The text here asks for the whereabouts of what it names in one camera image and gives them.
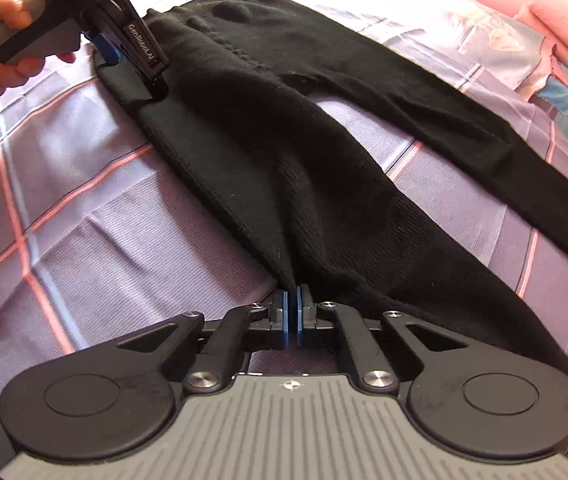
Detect purple plaid bed sheet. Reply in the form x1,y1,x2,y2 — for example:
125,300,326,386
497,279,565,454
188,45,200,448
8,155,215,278
0,0,568,401

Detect light blue patterned pillow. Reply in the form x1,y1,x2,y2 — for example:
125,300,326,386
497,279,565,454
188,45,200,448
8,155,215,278
319,0,568,115

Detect black knit pants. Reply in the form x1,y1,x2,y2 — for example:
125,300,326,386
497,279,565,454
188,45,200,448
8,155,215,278
95,0,568,375

